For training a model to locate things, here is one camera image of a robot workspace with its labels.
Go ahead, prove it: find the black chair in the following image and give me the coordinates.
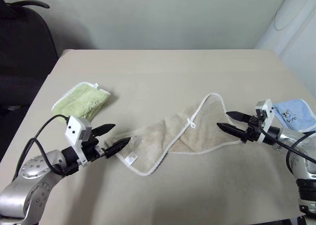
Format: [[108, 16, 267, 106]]
[[0, 0, 59, 157]]

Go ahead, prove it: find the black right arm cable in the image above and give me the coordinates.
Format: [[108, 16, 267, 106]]
[[259, 122, 316, 164]]

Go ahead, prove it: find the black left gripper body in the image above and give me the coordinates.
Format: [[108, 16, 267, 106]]
[[81, 133, 110, 162]]

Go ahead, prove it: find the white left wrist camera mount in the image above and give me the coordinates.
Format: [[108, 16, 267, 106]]
[[64, 115, 93, 166]]

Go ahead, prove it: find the beige towel with white trim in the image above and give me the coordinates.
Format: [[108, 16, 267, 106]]
[[104, 92, 241, 177]]

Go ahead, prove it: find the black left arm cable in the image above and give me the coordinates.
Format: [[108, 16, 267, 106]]
[[15, 114, 70, 179]]

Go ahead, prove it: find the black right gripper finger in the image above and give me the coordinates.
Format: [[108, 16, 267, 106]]
[[226, 111, 251, 123], [216, 122, 247, 140]]

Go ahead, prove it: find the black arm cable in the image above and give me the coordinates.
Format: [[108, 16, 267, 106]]
[[15, 114, 70, 179], [259, 122, 316, 164]]

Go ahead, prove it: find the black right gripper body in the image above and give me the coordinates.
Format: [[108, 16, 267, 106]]
[[240, 114, 267, 145]]

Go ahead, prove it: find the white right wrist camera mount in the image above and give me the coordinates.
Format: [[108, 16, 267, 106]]
[[254, 99, 275, 142]]

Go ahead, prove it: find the green cloth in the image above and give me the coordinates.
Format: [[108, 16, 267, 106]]
[[51, 82, 111, 124]]

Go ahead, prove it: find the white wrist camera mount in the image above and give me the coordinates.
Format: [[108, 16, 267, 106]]
[[64, 115, 93, 166], [254, 99, 275, 142]]

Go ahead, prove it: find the blue cloth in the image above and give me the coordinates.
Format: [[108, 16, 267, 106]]
[[271, 99, 316, 133]]

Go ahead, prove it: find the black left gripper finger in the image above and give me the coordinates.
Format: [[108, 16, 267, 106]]
[[101, 137, 132, 159], [91, 123, 117, 137]]

